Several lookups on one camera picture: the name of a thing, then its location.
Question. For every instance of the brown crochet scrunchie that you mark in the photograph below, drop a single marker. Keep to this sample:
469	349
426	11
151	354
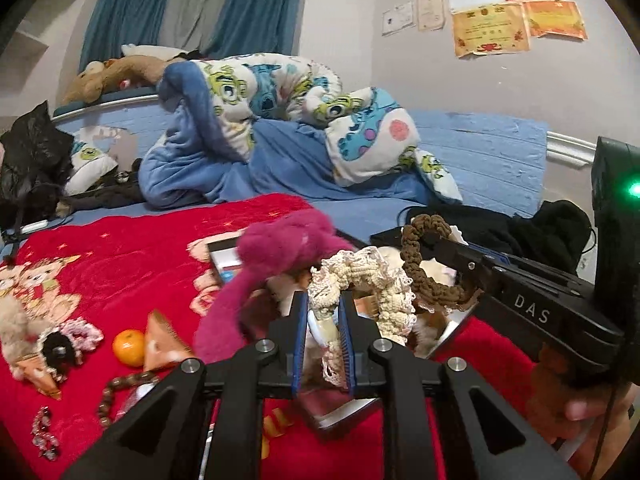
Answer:
412	260

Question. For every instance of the small white certificate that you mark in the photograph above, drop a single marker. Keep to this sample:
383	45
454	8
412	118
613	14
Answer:
398	19

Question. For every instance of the white wall shelf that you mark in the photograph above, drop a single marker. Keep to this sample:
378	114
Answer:
30	35

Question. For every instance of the blue bed sheet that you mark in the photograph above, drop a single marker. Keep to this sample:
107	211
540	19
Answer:
360	215

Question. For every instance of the blue curtain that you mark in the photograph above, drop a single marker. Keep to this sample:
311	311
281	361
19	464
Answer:
260	10
122	15

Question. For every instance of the mandarin orange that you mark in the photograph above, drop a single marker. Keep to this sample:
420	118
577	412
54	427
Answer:
129	347

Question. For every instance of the curved metal bed rail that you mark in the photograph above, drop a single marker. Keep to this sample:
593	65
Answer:
100	105

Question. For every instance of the cartoon monster pillow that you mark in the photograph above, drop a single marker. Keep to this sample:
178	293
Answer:
90	155

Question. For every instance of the black pompom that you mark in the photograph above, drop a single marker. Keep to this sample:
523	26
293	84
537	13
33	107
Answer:
59	352

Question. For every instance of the red printed blanket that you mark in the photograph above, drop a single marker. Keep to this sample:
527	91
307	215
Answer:
125	270

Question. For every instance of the white wall moulding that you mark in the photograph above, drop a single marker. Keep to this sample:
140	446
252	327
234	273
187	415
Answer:
570	147

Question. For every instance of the person's right hand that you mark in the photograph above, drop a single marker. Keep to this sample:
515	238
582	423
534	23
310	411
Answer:
580	420

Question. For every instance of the cream crochet scrunchie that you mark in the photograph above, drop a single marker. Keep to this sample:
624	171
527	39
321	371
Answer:
360	270

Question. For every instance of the cartoon monster printed duvet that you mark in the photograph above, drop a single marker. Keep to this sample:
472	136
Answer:
280	155

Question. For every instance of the black jacket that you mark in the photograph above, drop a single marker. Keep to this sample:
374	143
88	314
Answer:
545	230

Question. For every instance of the grey curtain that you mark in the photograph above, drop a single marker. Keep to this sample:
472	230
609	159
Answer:
200	10

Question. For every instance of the brown teddy plush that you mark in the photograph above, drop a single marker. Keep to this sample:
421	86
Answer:
120	72

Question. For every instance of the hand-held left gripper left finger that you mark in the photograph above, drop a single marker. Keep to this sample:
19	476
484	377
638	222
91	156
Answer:
298	340

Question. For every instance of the pink fluffy headband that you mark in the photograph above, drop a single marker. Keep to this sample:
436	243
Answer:
280	250

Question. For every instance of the dark clothing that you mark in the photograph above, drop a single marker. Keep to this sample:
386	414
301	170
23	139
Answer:
105	195

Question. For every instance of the black plastic bag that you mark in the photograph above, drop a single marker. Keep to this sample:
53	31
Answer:
32	160

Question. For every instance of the cream certificate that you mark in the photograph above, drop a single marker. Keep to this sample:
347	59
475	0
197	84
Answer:
431	10

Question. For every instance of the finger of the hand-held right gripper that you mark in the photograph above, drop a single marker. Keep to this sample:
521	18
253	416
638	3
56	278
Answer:
500	260
460	260

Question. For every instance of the brown furry plush toy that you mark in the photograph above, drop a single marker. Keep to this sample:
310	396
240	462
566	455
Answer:
17	320

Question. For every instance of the large yellow certificate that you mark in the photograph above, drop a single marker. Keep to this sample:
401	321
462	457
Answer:
490	30

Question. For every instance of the pink white scrunchie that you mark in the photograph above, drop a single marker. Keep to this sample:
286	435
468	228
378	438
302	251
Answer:
82	332

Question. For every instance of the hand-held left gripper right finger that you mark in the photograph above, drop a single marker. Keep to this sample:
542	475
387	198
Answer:
346	345

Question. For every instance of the blue foam wall panel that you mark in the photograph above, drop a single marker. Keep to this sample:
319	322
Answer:
490	155

